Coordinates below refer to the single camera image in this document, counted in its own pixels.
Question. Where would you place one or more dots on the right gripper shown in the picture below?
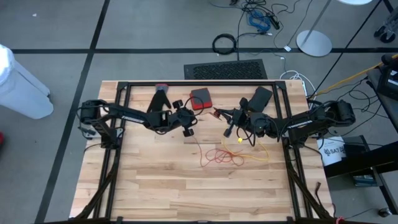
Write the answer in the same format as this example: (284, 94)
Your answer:
(239, 119)

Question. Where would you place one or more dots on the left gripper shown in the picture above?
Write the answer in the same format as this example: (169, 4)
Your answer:
(186, 117)

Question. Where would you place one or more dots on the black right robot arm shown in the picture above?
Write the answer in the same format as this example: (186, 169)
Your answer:
(311, 123)

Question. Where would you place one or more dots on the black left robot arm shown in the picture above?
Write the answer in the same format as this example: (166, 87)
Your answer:
(130, 117)

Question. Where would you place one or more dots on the red box black lid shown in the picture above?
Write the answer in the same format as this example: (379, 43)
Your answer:
(202, 98)

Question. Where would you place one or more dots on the black zip pouch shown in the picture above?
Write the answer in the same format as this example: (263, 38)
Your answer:
(260, 98)

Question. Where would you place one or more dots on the black glove red cuff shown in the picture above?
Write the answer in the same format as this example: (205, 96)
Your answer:
(158, 99)

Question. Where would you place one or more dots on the black floor vent grille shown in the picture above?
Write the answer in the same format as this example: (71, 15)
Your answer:
(227, 70)

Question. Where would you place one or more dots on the small white plug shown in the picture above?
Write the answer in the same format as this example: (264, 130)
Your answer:
(287, 48)

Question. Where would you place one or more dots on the grey round floor stand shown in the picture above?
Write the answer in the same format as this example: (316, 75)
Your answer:
(314, 43)

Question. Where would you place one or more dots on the black low shelf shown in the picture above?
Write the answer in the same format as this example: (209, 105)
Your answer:
(357, 161)

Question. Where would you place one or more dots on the blue box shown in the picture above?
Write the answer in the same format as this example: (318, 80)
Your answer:
(363, 180)

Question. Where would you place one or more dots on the red clamp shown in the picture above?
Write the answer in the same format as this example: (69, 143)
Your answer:
(339, 220)

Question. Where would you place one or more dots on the black equipment cart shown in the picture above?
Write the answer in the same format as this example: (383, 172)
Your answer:
(388, 84)

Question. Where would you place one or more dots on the white disc black pole stand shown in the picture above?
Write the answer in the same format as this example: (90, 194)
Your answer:
(354, 1)

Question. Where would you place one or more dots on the grey wheeled cart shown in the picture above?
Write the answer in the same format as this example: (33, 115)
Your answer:
(387, 34)

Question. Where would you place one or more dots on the white cylindrical container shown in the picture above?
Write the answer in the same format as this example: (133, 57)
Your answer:
(18, 93)

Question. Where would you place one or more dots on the black caster wheel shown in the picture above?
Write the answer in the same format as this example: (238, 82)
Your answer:
(385, 212)

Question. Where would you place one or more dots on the black metal table frame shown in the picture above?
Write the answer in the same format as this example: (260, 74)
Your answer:
(202, 83)

